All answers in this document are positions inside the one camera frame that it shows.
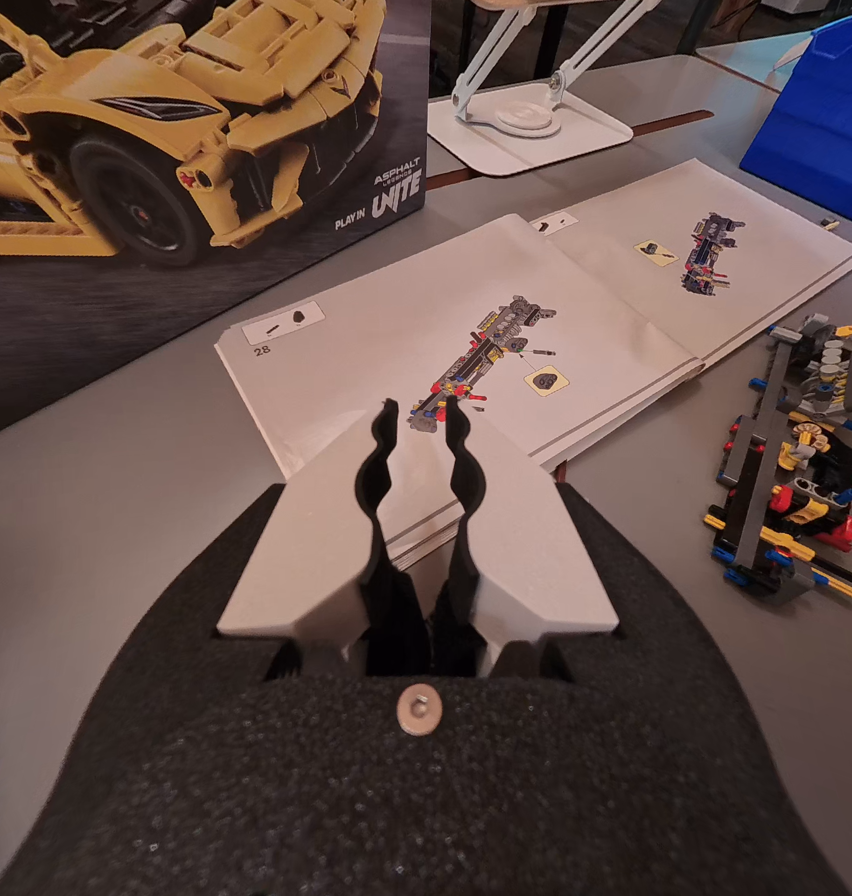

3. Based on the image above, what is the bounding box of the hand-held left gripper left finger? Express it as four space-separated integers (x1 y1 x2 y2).
217 398 435 678

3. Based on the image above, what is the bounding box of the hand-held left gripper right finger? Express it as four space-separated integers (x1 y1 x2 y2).
432 396 621 678

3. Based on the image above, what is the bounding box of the lego car chassis assembly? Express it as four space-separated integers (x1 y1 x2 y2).
702 314 852 604

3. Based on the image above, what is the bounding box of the white lego instruction booklet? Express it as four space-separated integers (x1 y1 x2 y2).
215 157 852 571

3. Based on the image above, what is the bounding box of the black lego set box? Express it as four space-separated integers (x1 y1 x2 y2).
0 0 430 443

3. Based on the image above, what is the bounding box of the white folding tablet stand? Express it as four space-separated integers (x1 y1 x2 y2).
426 0 661 177

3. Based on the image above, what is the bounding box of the blue plastic bin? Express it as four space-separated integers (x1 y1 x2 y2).
740 14 852 232

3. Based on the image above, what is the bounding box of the white printed paper sheet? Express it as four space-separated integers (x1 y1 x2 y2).
772 32 817 72

